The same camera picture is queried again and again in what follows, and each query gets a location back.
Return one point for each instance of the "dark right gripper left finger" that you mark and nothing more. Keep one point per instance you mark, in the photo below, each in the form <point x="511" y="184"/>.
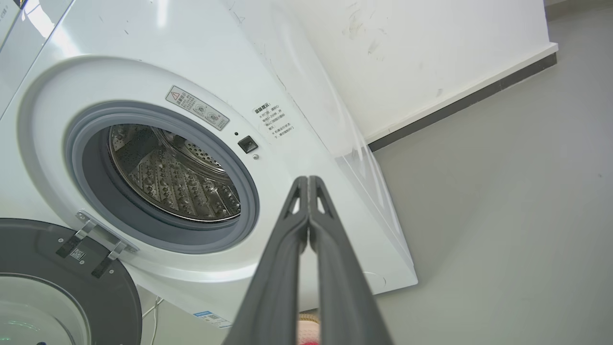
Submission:
<point x="273" y="297"/>

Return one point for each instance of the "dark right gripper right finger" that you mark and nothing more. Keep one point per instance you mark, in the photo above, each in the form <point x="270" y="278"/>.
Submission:
<point x="345" y="297"/>

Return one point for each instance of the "red cloth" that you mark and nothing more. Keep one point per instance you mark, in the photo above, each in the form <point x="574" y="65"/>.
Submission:
<point x="310" y="342"/>

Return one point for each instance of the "cream perforated laundry basket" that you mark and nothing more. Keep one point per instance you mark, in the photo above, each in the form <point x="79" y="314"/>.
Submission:
<point x="309" y="328"/>

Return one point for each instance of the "perforated steel washer drum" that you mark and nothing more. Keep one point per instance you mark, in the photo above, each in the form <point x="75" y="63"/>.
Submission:
<point x="167" y="187"/>

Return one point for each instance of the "metal washing machine door hinge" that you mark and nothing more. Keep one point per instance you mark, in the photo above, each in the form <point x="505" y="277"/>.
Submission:
<point x="103" y="232"/>

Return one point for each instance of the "black washer door with glass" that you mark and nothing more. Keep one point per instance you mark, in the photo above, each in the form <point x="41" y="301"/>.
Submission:
<point x="48" y="244"/>

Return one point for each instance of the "round drain filter cover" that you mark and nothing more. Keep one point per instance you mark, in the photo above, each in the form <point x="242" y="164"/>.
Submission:
<point x="378" y="280"/>

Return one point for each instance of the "blue energy label sticker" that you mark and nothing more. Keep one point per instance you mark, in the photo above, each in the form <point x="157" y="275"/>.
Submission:
<point x="210" y="318"/>

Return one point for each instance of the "grey rubber door gasket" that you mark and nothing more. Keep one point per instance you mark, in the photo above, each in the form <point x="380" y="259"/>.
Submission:
<point x="167" y="235"/>

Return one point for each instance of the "black door latch socket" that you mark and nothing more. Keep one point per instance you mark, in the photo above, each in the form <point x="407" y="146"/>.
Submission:
<point x="248" y="144"/>

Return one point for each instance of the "white text sticker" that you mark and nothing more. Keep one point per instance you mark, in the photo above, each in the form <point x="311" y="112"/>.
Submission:
<point x="273" y="120"/>

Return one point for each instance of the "small QR code sticker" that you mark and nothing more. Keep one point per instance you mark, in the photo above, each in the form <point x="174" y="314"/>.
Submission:
<point x="77" y="254"/>

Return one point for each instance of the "grey warning sticker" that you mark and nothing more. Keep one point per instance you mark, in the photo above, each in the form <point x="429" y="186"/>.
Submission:
<point x="196" y="108"/>

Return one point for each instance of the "black and white baseboard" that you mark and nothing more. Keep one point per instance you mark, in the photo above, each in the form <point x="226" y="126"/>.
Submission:
<point x="479" y="93"/>

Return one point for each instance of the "white front-load washing machine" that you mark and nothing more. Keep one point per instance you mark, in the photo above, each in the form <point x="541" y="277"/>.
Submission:
<point x="143" y="72"/>

